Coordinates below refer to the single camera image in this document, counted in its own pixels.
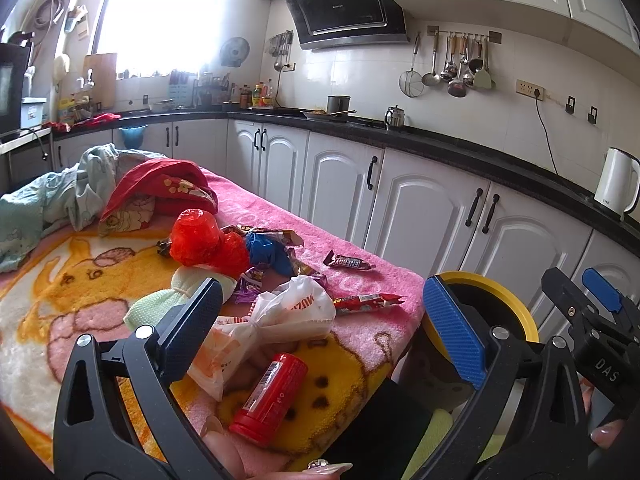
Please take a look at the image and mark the red cylindrical can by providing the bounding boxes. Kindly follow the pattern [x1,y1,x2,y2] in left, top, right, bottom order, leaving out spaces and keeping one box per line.
[229,353,308,448]

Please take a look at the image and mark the light green mesh cloth pouch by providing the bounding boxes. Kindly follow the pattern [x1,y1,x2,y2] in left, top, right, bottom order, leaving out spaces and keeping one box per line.
[124,266,238,330]

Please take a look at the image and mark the purple snack wrapper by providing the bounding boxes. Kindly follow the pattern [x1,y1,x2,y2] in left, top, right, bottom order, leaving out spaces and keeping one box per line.
[231,266,267,304]

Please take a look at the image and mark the red plastic bag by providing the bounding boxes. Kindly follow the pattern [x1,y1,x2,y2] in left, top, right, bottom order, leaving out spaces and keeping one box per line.
[169,209,250,280]

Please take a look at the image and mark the red white candy wrapper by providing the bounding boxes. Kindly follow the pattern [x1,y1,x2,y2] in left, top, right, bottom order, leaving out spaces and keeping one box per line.
[333,294,404,315]

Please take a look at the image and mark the white orange plastic bag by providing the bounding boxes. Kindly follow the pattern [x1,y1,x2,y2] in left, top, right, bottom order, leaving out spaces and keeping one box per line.
[188,275,336,401]

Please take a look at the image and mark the brown chocolate bar wrapper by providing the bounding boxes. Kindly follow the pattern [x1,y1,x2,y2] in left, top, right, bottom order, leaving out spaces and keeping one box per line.
[323,250,375,271]

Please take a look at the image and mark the yellow rimmed trash bin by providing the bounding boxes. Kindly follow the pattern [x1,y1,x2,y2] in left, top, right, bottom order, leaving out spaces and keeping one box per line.
[438,271,540,342]

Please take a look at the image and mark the white lower kitchen cabinets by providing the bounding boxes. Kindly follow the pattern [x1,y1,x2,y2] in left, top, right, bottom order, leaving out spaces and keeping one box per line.
[53,112,639,336]

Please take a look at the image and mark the white kitchen cabinets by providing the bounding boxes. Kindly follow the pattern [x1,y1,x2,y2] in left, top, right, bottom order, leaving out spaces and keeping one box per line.
[395,0,639,82]
[53,112,639,336]

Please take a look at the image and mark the hanging kitchen utensils set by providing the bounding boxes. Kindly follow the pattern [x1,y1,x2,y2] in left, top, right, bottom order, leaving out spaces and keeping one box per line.
[421,25,501,99]

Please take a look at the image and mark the white upper kitchen cabinets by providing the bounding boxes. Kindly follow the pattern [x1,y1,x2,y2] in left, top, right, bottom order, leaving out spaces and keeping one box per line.
[395,0,639,82]

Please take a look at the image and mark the person's right hand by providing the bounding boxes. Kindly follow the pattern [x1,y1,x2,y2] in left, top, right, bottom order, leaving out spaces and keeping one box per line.
[580,378,625,450]

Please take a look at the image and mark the person's left hand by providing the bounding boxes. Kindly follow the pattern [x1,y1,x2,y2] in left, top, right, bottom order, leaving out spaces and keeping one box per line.
[201,415,352,480]

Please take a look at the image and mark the white electric kettle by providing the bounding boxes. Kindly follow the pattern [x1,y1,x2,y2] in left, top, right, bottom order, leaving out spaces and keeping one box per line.
[594,148,640,217]

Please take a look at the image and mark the pink cartoon fleece blanket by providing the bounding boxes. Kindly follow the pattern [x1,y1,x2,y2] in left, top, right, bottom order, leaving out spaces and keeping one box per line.
[1,170,424,477]

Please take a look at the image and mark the light teal crumpled cloth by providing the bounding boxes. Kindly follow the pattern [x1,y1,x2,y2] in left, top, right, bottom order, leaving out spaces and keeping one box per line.
[1,143,164,273]

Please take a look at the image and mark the blue crumpled plastic bag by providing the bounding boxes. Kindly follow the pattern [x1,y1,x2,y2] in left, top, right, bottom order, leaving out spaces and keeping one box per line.
[245,232,294,278]

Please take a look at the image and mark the steel teapot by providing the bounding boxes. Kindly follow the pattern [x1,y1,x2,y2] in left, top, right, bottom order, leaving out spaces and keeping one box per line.
[384,106,405,129]

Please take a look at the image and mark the red patterned cloth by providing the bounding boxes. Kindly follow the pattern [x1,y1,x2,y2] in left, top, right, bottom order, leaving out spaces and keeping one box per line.
[98,158,218,236]

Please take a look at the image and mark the gold foil candy wrapper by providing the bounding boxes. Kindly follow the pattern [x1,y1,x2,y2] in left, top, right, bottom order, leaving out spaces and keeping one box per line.
[234,224,304,247]

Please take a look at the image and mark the dark cooking pot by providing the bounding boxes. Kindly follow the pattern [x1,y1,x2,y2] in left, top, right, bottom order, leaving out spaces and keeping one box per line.
[326,94,350,114]

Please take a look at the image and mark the black range hood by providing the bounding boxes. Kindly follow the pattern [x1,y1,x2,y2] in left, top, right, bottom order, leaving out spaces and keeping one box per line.
[284,0,409,50]

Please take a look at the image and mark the condiment bottles group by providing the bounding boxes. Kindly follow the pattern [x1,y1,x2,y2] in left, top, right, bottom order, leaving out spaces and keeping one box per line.
[230,79,276,110]

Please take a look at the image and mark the black microwave oven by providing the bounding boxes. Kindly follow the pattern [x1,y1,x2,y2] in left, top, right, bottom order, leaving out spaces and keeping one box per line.
[0,44,29,134]

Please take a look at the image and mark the black power cord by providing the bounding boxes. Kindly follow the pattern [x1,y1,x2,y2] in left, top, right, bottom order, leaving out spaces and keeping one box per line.
[534,90,561,176]

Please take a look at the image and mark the wall power socket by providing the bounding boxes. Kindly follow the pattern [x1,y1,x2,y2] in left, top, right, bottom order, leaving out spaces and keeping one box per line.
[515,79,546,101]

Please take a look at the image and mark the hanging wire strainer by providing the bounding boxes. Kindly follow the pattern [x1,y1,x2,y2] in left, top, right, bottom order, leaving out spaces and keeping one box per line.
[398,32,424,99]

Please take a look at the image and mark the small wall fan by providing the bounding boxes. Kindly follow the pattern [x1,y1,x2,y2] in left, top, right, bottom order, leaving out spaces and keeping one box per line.
[219,37,250,68]

